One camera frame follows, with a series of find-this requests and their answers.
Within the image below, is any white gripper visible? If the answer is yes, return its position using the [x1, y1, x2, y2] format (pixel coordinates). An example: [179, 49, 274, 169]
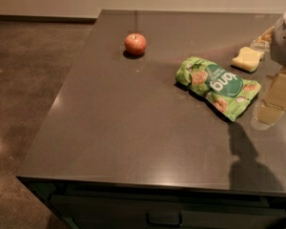
[250, 11, 286, 130]

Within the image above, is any green rice chip bag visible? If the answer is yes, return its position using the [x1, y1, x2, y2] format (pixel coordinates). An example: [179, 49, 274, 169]
[175, 57, 261, 121]

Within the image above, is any red apple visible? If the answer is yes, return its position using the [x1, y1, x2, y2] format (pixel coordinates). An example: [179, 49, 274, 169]
[124, 33, 147, 56]

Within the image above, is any yellow sponge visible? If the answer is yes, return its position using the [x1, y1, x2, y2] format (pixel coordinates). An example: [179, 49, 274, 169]
[231, 47, 264, 73]

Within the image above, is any dark drawer front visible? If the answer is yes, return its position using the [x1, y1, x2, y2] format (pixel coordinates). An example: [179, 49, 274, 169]
[50, 195, 286, 229]

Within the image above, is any black drawer handle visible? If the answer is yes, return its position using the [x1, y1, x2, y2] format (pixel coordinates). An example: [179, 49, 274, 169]
[146, 211, 182, 228]

